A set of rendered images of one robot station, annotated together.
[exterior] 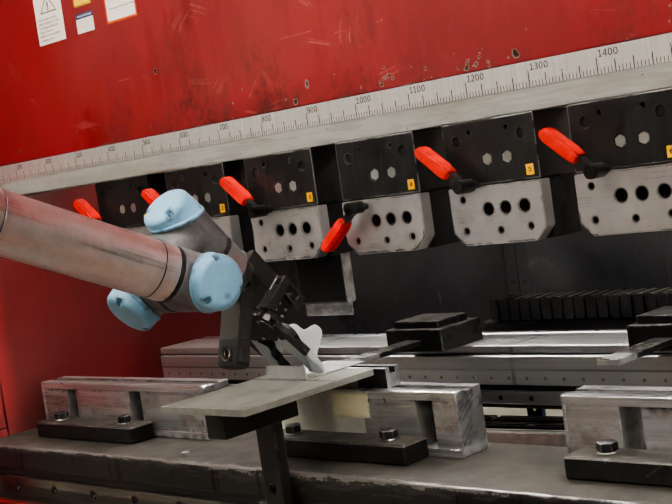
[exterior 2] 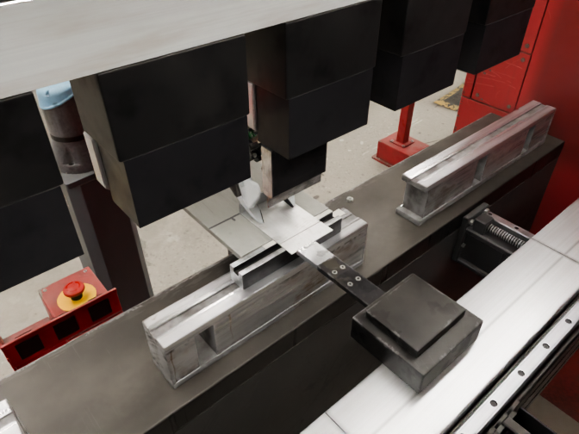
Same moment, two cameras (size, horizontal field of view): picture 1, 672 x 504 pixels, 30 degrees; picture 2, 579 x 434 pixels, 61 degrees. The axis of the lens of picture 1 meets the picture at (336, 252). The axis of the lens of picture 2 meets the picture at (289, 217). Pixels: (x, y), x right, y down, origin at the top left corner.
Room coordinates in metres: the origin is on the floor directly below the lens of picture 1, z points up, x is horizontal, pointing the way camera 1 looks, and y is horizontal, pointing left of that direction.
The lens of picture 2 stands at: (1.98, -0.55, 1.50)
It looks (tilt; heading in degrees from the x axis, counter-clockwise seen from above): 39 degrees down; 95
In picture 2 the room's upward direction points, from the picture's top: straight up
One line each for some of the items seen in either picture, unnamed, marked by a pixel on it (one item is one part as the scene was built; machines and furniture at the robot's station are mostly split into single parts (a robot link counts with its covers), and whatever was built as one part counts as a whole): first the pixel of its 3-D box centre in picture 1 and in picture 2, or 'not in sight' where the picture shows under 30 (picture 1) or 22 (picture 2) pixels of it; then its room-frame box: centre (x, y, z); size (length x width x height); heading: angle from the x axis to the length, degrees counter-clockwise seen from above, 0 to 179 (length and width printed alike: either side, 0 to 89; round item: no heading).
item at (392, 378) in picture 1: (344, 375); (289, 246); (1.92, 0.01, 0.99); 0.20 x 0.03 x 0.03; 46
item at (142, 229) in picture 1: (144, 222); (488, 9); (2.23, 0.33, 1.26); 0.15 x 0.09 x 0.17; 46
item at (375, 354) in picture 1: (405, 339); (370, 291); (2.04, -0.09, 1.01); 0.26 x 0.12 x 0.05; 136
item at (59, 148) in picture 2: not in sight; (77, 143); (1.30, 0.56, 0.82); 0.15 x 0.15 x 0.10
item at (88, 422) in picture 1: (93, 429); not in sight; (2.31, 0.49, 0.89); 0.30 x 0.05 x 0.03; 46
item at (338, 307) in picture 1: (326, 285); (295, 166); (1.93, 0.02, 1.13); 0.10 x 0.02 x 0.10; 46
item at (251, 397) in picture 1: (269, 390); (238, 195); (1.83, 0.13, 1.00); 0.26 x 0.18 x 0.01; 136
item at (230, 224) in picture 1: (217, 213); (411, 34); (2.09, 0.19, 1.26); 0.15 x 0.09 x 0.17; 46
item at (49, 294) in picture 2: not in sight; (59, 322); (1.48, 0.02, 0.75); 0.20 x 0.16 x 0.18; 46
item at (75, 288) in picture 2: not in sight; (75, 293); (1.51, 0.06, 0.79); 0.04 x 0.04 x 0.04
